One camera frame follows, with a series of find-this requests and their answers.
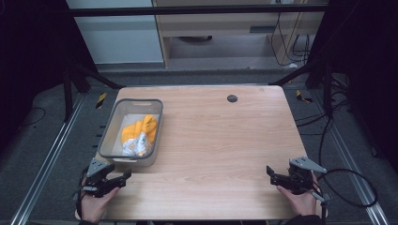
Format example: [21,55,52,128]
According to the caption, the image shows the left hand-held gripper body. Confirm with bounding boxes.
[82,157,115,199]

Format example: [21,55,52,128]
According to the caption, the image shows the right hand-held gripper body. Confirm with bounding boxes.
[286,156,329,196]

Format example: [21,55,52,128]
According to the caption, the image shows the person's right hand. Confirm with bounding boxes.
[276,172,319,218]

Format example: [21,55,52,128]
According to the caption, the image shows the person's left hand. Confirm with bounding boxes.
[79,185,122,224]

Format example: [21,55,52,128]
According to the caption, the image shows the grey plastic bin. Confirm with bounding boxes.
[97,97,164,168]

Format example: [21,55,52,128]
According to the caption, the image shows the yellow and white cloth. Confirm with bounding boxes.
[120,113,159,158]

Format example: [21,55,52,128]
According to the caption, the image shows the yellow and black floor tape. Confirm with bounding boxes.
[95,92,108,110]
[295,89,314,104]

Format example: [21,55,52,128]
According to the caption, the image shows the black metal stand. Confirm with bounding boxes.
[61,60,125,124]
[268,60,334,120]

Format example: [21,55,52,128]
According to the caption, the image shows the black curtain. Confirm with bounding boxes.
[308,0,398,174]
[0,0,99,154]

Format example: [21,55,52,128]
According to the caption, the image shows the white cabinet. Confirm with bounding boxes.
[65,0,166,66]

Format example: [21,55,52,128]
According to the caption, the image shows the light wooden desk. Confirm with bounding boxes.
[151,0,329,68]

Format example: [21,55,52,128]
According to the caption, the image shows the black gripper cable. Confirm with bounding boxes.
[316,168,378,209]
[74,166,90,220]

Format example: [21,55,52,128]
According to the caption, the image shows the aluminium floor rail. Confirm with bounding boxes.
[309,88,391,225]
[9,93,86,225]

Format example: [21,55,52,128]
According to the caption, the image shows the black floor cables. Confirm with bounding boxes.
[294,74,353,167]

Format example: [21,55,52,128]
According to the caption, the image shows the black floor cable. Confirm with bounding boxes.
[19,107,47,128]

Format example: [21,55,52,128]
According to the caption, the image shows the black hanging cables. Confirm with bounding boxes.
[269,11,312,68]

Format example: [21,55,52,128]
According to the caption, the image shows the black horizontal frame bar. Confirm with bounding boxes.
[66,3,330,18]

